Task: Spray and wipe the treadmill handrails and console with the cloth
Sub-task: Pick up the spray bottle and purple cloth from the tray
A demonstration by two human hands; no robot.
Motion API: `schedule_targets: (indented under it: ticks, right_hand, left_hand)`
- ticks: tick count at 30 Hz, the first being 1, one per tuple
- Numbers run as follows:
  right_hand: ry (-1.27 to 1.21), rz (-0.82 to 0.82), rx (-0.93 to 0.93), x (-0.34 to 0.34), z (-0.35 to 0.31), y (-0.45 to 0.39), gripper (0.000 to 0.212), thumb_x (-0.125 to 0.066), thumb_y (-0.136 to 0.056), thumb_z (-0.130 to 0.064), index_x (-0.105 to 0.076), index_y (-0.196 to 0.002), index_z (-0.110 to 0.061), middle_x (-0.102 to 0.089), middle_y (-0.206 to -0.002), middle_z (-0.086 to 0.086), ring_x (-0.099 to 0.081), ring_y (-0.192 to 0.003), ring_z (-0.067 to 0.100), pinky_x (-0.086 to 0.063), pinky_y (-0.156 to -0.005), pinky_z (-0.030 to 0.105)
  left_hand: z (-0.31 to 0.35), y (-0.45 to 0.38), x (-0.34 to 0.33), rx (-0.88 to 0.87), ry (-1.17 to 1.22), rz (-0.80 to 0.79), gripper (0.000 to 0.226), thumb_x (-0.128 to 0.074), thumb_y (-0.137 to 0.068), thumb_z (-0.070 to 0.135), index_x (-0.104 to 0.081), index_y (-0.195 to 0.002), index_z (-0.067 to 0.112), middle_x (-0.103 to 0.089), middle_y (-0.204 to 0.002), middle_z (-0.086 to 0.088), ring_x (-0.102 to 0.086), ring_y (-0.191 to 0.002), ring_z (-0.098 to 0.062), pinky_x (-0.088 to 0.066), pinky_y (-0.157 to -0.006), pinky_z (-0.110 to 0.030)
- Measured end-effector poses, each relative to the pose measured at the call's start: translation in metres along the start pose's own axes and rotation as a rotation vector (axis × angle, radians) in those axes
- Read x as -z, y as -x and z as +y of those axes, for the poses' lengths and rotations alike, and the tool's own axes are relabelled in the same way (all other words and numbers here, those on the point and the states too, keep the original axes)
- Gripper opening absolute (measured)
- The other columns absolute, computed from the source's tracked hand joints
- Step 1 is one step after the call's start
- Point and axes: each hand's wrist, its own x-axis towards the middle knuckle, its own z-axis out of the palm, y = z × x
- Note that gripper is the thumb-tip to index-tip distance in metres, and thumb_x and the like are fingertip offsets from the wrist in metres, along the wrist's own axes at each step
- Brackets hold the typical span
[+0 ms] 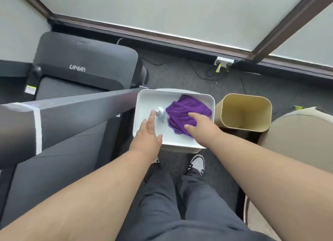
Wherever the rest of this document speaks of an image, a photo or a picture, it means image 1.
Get white power strip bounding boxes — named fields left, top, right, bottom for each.
left=214, top=56, right=235, bottom=68

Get beige fabric cushion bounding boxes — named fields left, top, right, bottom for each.
left=243, top=195, right=276, bottom=241

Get grey treadmill base with uprights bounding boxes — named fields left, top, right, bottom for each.
left=0, top=31, right=150, bottom=228

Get person's right sneaker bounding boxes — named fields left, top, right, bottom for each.
left=187, top=154, right=205, bottom=176

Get black cable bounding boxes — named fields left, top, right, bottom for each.
left=191, top=62, right=231, bottom=80

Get white spray bottle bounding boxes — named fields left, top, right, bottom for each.
left=155, top=106, right=170, bottom=123

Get person's right hand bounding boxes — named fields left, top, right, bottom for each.
left=183, top=112, right=224, bottom=149

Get person's right forearm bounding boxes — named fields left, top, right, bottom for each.
left=199, top=133, right=333, bottom=241

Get purple microfibre cloth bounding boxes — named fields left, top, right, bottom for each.
left=165, top=94, right=213, bottom=139

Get beige upholstered chair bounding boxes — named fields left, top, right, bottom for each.
left=257, top=106, right=333, bottom=172

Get person's left hand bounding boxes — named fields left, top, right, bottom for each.
left=129, top=110, right=163, bottom=160

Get dark grey trousers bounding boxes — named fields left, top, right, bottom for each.
left=116, top=163, right=276, bottom=241

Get beige waste bin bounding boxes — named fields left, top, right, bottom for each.
left=214, top=93, right=273, bottom=132

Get person's left forearm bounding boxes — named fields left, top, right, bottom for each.
left=0, top=147, right=156, bottom=241

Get white plastic tub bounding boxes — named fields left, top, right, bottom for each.
left=133, top=89, right=216, bottom=149

